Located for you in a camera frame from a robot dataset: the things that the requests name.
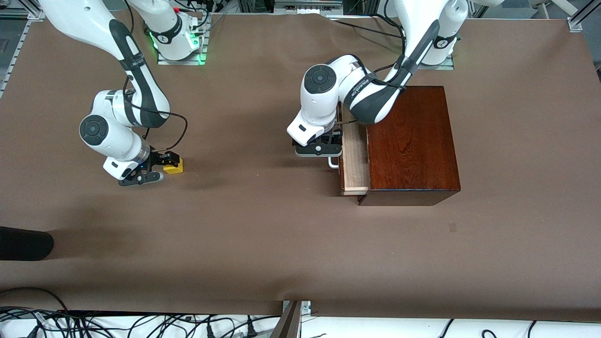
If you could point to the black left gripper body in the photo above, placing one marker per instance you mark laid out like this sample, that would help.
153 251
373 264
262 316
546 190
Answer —
330 139

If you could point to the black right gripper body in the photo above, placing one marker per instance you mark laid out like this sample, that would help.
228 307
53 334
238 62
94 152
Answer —
156 160

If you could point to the yellow cube block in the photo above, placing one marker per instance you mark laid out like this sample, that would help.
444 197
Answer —
176 170

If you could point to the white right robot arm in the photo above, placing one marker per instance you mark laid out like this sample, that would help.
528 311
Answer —
108 136

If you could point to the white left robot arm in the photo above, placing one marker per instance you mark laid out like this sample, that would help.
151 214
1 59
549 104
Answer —
319 108

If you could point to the dark wooden drawer cabinet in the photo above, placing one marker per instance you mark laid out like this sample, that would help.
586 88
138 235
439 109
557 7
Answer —
413 150

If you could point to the brown table cover sheet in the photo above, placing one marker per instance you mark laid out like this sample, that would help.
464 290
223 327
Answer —
281 234

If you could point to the silver metal device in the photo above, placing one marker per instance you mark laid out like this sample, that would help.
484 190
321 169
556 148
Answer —
307 5

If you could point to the black cylinder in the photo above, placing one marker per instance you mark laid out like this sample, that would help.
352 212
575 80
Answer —
23 244

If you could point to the black power plug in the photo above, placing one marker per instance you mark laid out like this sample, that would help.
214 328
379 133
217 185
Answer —
251 331
210 331

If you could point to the aluminium table edge rail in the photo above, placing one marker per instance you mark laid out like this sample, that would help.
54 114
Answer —
575 24
17 52

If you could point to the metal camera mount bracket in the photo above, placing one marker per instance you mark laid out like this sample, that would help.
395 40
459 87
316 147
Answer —
288 324

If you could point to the white frame strut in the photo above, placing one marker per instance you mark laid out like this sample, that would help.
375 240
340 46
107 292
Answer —
561 9

